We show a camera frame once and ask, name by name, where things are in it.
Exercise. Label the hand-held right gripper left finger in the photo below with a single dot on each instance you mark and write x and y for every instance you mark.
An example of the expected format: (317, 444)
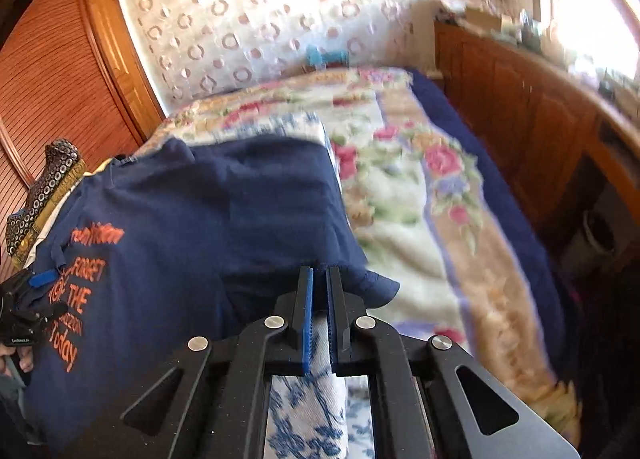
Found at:
(306, 329)

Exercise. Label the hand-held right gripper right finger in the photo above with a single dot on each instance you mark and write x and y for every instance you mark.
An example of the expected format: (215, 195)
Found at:
(338, 334)

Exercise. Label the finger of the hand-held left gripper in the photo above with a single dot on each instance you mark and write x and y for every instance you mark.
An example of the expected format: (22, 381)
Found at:
(42, 279)

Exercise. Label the navy t-shirt with orange print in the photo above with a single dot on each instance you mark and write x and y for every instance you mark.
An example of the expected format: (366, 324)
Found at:
(200, 219)

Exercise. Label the person's left hand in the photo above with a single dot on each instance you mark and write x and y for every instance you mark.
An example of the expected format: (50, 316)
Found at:
(22, 360)

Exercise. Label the pale folded cloth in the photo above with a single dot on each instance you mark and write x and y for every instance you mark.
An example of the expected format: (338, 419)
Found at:
(55, 219)

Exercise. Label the blue floral cover cloth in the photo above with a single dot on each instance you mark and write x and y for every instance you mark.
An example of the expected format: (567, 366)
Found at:
(310, 419)

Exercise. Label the olive gold cloth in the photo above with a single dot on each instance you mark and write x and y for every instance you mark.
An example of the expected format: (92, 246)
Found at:
(75, 175)

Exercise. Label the rose patterned blanket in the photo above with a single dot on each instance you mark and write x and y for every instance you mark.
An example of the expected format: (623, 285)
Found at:
(400, 179)

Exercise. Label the louvred wooden wardrobe door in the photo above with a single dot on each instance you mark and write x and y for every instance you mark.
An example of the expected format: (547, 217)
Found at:
(50, 64)

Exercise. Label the navy bedsheet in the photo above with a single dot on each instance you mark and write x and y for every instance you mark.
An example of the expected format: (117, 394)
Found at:
(500, 174)

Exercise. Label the plain wooden door panel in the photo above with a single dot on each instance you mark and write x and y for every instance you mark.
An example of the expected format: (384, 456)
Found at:
(120, 49)

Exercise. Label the small teal object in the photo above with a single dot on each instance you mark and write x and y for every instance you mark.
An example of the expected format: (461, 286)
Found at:
(322, 58)

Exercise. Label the wooden cabinet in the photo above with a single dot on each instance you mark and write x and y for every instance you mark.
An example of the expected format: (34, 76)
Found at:
(525, 104)

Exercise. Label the bright window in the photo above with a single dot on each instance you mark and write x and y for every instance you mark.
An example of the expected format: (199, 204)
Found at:
(585, 14)

